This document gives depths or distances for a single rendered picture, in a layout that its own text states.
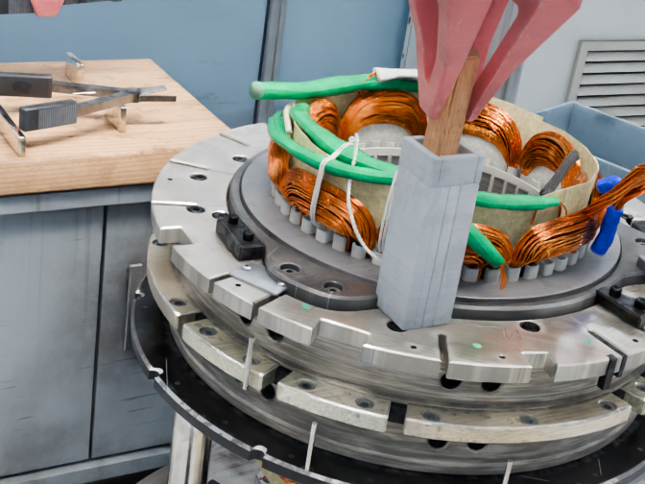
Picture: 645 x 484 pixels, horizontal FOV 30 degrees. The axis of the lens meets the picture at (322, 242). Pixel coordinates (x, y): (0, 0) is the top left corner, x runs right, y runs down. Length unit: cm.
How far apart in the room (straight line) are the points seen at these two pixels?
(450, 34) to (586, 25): 257
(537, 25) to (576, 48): 256
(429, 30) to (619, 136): 53
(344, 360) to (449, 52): 16
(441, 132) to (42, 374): 43
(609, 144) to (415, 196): 52
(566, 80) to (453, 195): 255
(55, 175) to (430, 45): 34
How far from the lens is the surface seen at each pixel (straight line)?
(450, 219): 55
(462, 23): 49
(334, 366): 58
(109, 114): 85
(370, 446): 60
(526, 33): 51
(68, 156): 79
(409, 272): 56
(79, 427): 92
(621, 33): 315
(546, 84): 305
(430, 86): 53
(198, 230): 64
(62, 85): 85
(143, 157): 81
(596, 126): 105
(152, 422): 94
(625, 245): 70
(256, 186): 68
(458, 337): 57
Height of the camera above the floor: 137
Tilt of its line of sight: 26 degrees down
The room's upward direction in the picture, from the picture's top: 9 degrees clockwise
